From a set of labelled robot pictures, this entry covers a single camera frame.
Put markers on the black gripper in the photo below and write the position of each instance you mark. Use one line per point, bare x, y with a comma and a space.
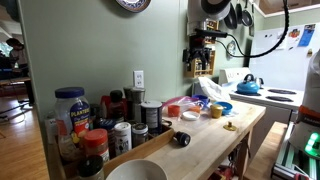
198, 43

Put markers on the white robot base green light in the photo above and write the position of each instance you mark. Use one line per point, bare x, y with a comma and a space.
310, 100

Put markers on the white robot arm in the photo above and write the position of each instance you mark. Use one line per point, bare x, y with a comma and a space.
203, 16

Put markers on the dark blue plastic cup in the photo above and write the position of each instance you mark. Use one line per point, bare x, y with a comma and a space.
201, 99

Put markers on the clear plastic zip bag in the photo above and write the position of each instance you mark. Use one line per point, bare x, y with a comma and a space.
181, 101

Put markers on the gold metal cup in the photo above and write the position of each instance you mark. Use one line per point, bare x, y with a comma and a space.
216, 111

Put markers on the large black hanging pan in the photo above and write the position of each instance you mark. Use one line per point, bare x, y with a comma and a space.
230, 18

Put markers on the light blue plastic bowl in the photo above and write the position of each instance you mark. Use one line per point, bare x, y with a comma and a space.
227, 107

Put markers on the white round jar lid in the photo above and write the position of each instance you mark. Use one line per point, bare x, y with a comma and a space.
190, 115

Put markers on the blue kettle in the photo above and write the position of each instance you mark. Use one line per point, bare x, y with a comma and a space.
247, 87

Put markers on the narrow black hanging pan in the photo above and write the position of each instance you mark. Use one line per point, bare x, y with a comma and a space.
239, 11

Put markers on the small black hanging pan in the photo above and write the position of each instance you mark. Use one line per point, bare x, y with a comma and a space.
247, 18

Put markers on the grey pepper grinder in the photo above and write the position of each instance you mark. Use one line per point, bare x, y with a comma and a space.
137, 100

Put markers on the tall dark-label jar silver lid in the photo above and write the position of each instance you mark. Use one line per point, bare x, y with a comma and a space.
151, 116

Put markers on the white electric stove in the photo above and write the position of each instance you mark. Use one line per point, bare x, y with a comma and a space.
263, 103

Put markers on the white refrigerator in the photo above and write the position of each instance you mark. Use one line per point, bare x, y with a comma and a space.
280, 66

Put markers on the dark bottle black cap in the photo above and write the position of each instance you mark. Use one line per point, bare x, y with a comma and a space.
116, 106

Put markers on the short dark jar silver lid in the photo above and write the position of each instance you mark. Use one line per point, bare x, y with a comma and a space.
140, 135

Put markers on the colourful picture on refrigerator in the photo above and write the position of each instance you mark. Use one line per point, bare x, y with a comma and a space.
294, 34

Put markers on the wooden spice tray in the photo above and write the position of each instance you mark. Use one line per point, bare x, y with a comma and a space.
143, 150

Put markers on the white spice shaker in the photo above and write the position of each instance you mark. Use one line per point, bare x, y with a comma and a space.
122, 138

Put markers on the blue paper on refrigerator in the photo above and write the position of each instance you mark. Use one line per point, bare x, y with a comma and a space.
306, 35

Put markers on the blue-lid spice jar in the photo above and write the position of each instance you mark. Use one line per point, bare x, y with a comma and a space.
107, 128

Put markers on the red object under table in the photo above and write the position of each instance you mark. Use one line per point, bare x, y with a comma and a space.
225, 173

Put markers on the white ceramic bowl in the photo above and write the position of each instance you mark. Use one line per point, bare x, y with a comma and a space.
136, 170

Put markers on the red-lid spice jar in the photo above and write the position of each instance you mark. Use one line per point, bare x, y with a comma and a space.
96, 143

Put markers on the Planters peanut jar blue lid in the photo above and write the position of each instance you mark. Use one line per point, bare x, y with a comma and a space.
71, 113

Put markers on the black-lid jar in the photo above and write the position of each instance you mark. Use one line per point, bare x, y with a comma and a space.
90, 168

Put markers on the person in background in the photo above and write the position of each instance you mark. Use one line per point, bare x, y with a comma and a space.
18, 55

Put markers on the wooden wall spice rack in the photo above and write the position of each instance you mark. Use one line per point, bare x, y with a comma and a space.
210, 66

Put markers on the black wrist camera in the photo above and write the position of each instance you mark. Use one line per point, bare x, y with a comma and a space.
210, 33

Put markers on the round wall ornament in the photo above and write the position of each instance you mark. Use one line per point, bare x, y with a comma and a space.
231, 48

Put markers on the white wall outlet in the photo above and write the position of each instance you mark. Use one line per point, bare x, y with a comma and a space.
139, 79

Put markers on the decorative wall plate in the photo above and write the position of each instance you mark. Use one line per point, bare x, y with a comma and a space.
133, 4

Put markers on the metal robot stand frame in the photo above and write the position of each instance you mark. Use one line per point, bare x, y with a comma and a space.
286, 166

